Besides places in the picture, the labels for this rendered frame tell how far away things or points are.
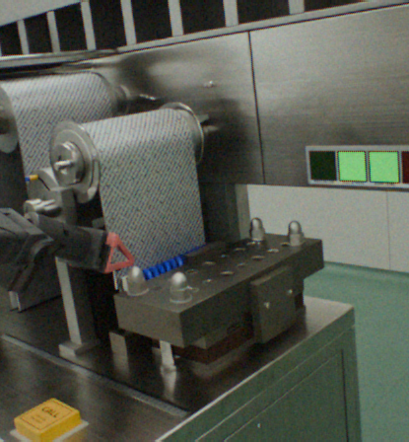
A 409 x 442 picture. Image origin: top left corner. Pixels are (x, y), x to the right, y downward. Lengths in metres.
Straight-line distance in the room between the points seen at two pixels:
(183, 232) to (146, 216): 0.10
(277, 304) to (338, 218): 2.91
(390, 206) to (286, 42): 2.70
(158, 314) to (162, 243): 0.22
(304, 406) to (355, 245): 2.87
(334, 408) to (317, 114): 0.56
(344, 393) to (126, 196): 0.58
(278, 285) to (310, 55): 0.41
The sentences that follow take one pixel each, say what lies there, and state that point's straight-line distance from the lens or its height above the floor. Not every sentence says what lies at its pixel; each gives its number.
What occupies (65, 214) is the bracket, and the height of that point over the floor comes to 1.16.
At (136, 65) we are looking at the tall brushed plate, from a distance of 1.43.
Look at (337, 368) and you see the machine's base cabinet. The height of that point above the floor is 0.79.
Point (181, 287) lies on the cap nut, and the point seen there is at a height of 1.05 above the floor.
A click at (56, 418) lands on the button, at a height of 0.92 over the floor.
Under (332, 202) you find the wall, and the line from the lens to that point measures 3.96.
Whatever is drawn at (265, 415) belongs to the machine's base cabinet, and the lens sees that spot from 1.05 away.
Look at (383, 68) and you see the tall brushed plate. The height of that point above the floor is 1.35.
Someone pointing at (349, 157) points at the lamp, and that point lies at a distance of 1.09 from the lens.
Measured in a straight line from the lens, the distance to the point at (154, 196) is 1.13.
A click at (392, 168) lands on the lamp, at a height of 1.18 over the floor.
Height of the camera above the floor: 1.38
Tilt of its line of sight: 14 degrees down
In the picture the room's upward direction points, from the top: 7 degrees counter-clockwise
